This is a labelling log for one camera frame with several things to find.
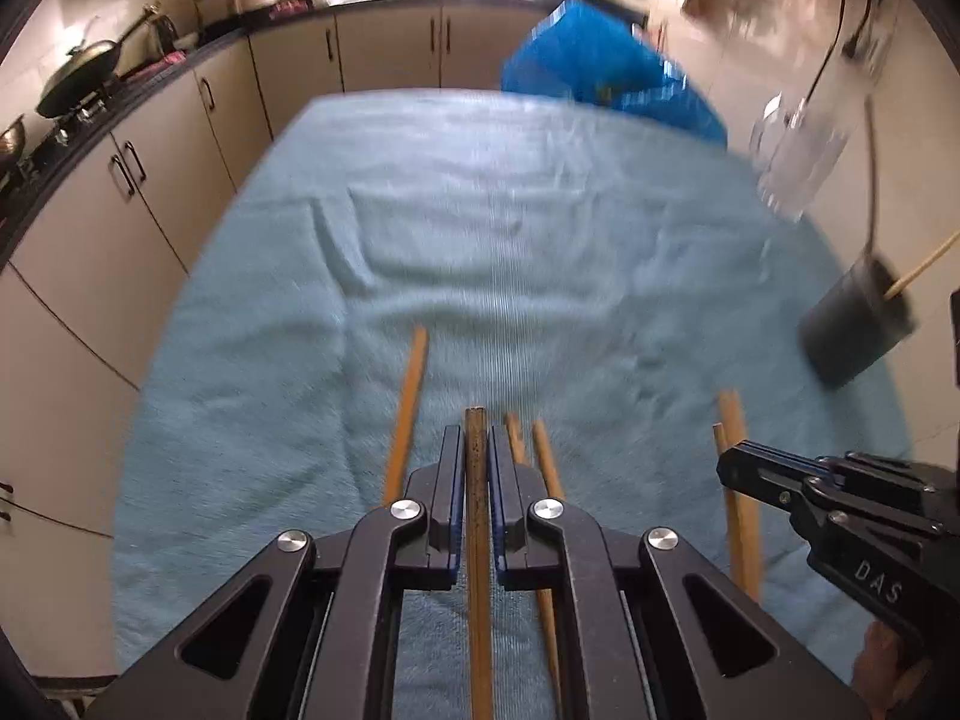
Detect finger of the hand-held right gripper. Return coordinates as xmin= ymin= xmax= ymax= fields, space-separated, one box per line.
xmin=735 ymin=439 xmax=852 ymax=479
xmin=716 ymin=450 xmax=833 ymax=537

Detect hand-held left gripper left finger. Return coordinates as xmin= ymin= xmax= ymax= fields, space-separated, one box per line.
xmin=86 ymin=424 xmax=466 ymax=720

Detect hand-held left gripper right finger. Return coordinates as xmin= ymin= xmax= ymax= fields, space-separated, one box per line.
xmin=489 ymin=424 xmax=875 ymax=720

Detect dark-tipped wooden chopstick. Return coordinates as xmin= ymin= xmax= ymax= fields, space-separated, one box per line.
xmin=463 ymin=406 xmax=494 ymax=720

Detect black utensil holder cup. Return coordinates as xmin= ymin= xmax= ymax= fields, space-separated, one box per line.
xmin=797 ymin=253 xmax=920 ymax=389

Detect person's right hand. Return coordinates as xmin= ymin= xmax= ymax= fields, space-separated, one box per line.
xmin=851 ymin=619 xmax=935 ymax=692

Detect blue towel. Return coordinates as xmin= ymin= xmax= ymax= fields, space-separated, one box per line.
xmin=111 ymin=88 xmax=914 ymax=720

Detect clear glass jar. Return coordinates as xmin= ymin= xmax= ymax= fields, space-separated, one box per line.
xmin=748 ymin=88 xmax=852 ymax=222

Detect cream kitchen cabinets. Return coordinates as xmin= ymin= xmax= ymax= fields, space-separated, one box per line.
xmin=0 ymin=0 xmax=653 ymax=548

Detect blue plastic bag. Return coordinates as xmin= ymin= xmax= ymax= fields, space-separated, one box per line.
xmin=501 ymin=0 xmax=730 ymax=149

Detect black kitchen countertop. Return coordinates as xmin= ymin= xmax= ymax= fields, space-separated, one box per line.
xmin=0 ymin=0 xmax=653 ymax=263

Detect gas stove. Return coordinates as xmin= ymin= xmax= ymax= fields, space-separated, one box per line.
xmin=0 ymin=79 xmax=117 ymax=192

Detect metal kettle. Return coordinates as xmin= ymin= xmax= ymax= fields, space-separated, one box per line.
xmin=148 ymin=11 xmax=182 ymax=55

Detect black wok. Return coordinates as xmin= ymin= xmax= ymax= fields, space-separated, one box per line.
xmin=36 ymin=6 xmax=163 ymax=119

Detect metal bowl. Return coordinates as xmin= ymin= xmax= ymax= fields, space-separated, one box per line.
xmin=0 ymin=114 xmax=29 ymax=167

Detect black power cable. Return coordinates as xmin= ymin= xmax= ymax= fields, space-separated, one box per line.
xmin=804 ymin=0 xmax=880 ymax=104

